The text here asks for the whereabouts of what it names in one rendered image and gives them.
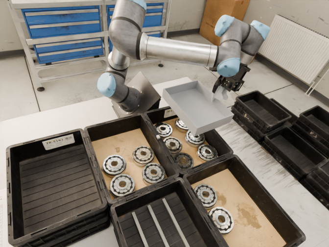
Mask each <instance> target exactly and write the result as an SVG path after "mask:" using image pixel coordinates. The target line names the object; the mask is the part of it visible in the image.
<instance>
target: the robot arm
mask: <svg viewBox="0 0 329 247"><path fill-rule="evenodd" d="M146 9H147V6H146V3H145V1H144V0H116V5H115V9H114V12H113V16H112V19H111V23H110V26H109V38H110V40H111V42H112V44H113V50H112V52H111V53H110V54H109V56H108V63H107V67H106V71H105V73H103V74H102V75H101V76H100V78H99V79H98V82H97V88H98V91H99V92H100V93H101V94H102V95H103V96H105V97H108V98H109V99H111V100H113V101H114V102H116V103H117V104H118V105H119V107H120V108H121V109H122V110H124V111H131V110H133V109H134V108H135V107H136V106H137V105H138V103H139V101H140V93H139V91H138V90H137V89H135V88H133V87H128V86H126V85H125V84H124V83H125V79H126V74H127V70H128V67H129V64H130V58H133V59H137V60H143V59H145V58H150V59H157V60H164V61H171V62H177V63H184V64H191V65H198V66H205V67H209V71H212V72H218V74H219V75H220V76H219V78H218V79H217V81H216V82H215V84H214V86H213V89H212V94H211V101H212V102H213V101H214V99H215V98H216V99H218V100H223V99H224V100H227V99H228V95H227V91H229V92H230V91H231V90H232V91H234V92H236V91H239V90H240V88H241V87H242V85H243V84H244V82H245V81H244V80H242V79H243V78H244V76H245V74H246V73H247V72H249V71H250V70H251V69H250V68H249V67H247V66H248V65H249V64H250V62H251V61H252V59H253V58H254V56H255V55H256V53H257V51H258V50H259V48H260V46H261V45H262V43H263V42H264V41H265V39H266V37H267V35H268V33H269V32H270V27H268V26H267V25H265V24H262V23H260V22H258V21H256V20H254V21H252V23H251V24H247V23H245V22H242V21H240V20H238V19H236V18H234V17H231V16H228V15H223V16H222V17H221V18H220V19H219V20H218V22H217V24H216V26H215V30H214V32H215V35H217V36H218V37H221V39H220V46H215V45H207V44H201V43H194V42H186V41H179V40H172V39H165V38H158V37H151V36H147V35H146V34H145V32H142V26H143V22H144V18H145V15H146ZM241 84H242V85H241Z"/></svg>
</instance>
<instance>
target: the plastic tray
mask: <svg viewBox="0 0 329 247"><path fill-rule="evenodd" d="M162 97H163V99H164V100H165V101H166V102H167V104H168V105H169V106H170V107H171V109H172V110H173V111H174V112H175V113H176V115H177V116H178V117H179V118H180V120H181V121H182V122H183V123H184V124H185V126H186V127H187V128H188V129H189V131H190V132H191V133H192V134H193V135H194V136H197V135H200V134H202V133H205V132H207V131H210V130H212V129H215V128H217V127H220V126H222V125H225V124H228V123H230V122H231V120H232V118H233V116H234V114H233V113H232V112H231V111H230V110H229V109H228V108H227V107H226V106H225V105H224V104H223V103H222V102H221V101H220V100H218V99H216V98H215V99H214V101H213V102H212V93H211V92H210V91H209V90H208V89H207V88H206V87H205V86H204V85H203V84H202V83H201V82H199V81H198V80H195V81H191V82H187V83H183V84H179V85H175V86H171V87H167V88H163V95H162Z"/></svg>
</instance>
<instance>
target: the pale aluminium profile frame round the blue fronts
mask: <svg viewBox="0 0 329 247"><path fill-rule="evenodd" d="M101 1H102V5H101V13H100V16H101V17H102V26H103V31H102V32H92V33H82V34H72V35H62V36H52V37H43V38H33V39H26V38H25V35H24V32H23V29H22V26H21V23H20V22H25V20H24V18H18V15H17V12H16V9H14V7H13V4H12V1H11V0H6V3H7V6H8V8H9V11H10V14H11V16H12V19H13V22H14V24H15V27H16V30H17V32H18V35H19V38H20V40H21V43H22V46H23V49H24V51H25V54H26V56H27V59H28V62H29V64H30V67H31V70H32V72H33V75H34V78H35V80H36V83H37V86H38V88H37V91H39V92H41V91H43V90H44V87H42V86H41V83H43V82H48V81H53V80H59V79H64V78H69V77H75V76H80V75H85V74H92V73H97V72H103V71H106V67H107V63H108V56H109V48H108V47H109V42H108V36H109V31H107V19H106V16H107V13H106V4H105V0H101ZM9 3H10V5H11V7H12V9H11V8H10V5H9ZM103 3H104V5H103ZM170 7H171V0H169V2H167V4H166V9H163V12H165V20H164V25H161V26H151V27H143V28H142V32H149V31H158V30H164V31H163V37H161V38H165V39H166V36H167V28H168V21H169V14H170ZM96 37H103V39H104V42H103V48H104V49H103V55H97V56H94V57H87V58H81V59H75V60H68V61H61V62H55V63H51V62H50V63H45V64H42V65H35V64H34V63H35V60H33V57H36V53H35V51H33V50H31V49H30V48H29V47H28V46H29V45H34V44H43V43H51V42H60V41H68V40H78V39H87V38H96ZM98 60H100V61H101V63H102V64H103V67H101V68H95V69H89V70H84V71H78V72H73V73H67V74H60V75H54V76H48V77H40V76H38V71H40V70H43V69H49V68H55V67H61V66H67V65H74V64H80V63H86V62H92V61H98ZM156 61H160V64H159V65H158V66H159V67H163V60H157V59H145V60H140V61H134V62H130V64H129V67H130V66H135V65H140V64H145V63H151V62H156Z"/></svg>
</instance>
